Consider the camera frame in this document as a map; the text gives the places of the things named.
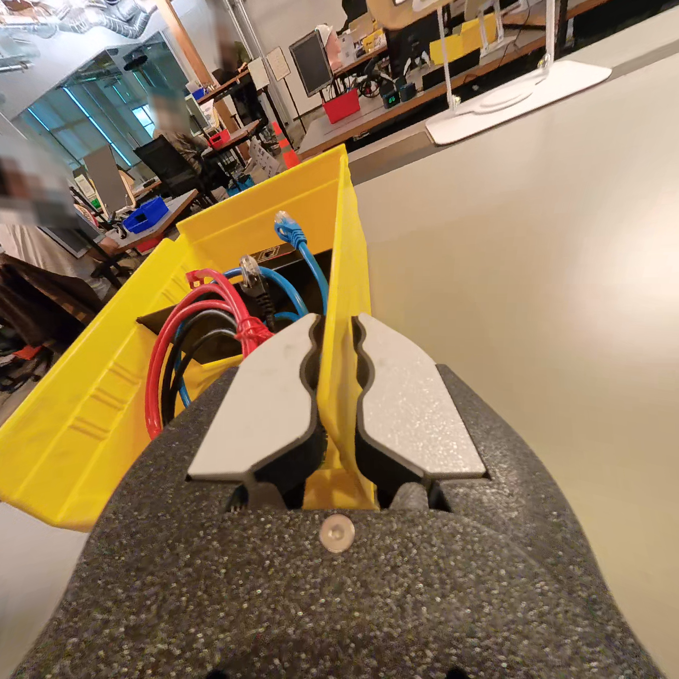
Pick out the wooden workbench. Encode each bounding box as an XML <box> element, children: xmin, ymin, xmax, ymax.
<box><xmin>297</xmin><ymin>0</ymin><xmax>611</xmax><ymax>160</ymax></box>

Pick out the red plastic bin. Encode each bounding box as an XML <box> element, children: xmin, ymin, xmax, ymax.
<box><xmin>323</xmin><ymin>87</ymin><xmax>361</xmax><ymax>125</ymax></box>

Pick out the small yellow bin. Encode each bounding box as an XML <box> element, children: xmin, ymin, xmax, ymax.
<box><xmin>429</xmin><ymin>13</ymin><xmax>505</xmax><ymax>65</ymax></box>

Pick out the small blue tray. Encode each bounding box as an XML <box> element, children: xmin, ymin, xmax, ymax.
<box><xmin>123</xmin><ymin>196</ymin><xmax>169</xmax><ymax>234</ymax></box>

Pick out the yellow plastic bin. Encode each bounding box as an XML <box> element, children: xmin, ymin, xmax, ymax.
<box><xmin>0</xmin><ymin>143</ymin><xmax>380</xmax><ymax>531</ymax></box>

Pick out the white rounded pad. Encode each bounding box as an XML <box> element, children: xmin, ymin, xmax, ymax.
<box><xmin>424</xmin><ymin>59</ymin><xmax>613</xmax><ymax>146</ymax></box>

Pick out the blue ethernet cable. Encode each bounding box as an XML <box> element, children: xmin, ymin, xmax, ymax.
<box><xmin>175</xmin><ymin>209</ymin><xmax>330</xmax><ymax>409</ymax></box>

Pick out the orange traffic cone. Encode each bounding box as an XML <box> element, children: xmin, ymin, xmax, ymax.
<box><xmin>271</xmin><ymin>121</ymin><xmax>300</xmax><ymax>169</ymax></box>

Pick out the black office chair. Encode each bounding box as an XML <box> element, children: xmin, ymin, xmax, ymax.
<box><xmin>134</xmin><ymin>135</ymin><xmax>218</xmax><ymax>205</ymax></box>

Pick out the computer monitor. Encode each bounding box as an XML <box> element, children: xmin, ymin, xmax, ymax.
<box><xmin>289</xmin><ymin>29</ymin><xmax>335</xmax><ymax>98</ymax></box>

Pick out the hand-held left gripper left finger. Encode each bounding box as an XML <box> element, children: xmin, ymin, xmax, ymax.
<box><xmin>187</xmin><ymin>313</ymin><xmax>325</xmax><ymax>511</ymax></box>

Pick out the silver ventilation duct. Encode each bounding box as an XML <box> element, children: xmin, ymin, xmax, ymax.
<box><xmin>0</xmin><ymin>0</ymin><xmax>160</xmax><ymax>38</ymax></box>

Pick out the red ethernet cable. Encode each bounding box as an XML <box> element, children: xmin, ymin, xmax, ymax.
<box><xmin>144</xmin><ymin>268</ymin><xmax>275</xmax><ymax>441</ymax></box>

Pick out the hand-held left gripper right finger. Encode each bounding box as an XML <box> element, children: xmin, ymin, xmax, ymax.
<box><xmin>351</xmin><ymin>313</ymin><xmax>489</xmax><ymax>511</ymax></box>

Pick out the black ethernet cable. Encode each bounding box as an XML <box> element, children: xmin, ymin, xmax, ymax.
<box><xmin>161</xmin><ymin>255</ymin><xmax>277</xmax><ymax>425</ymax></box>

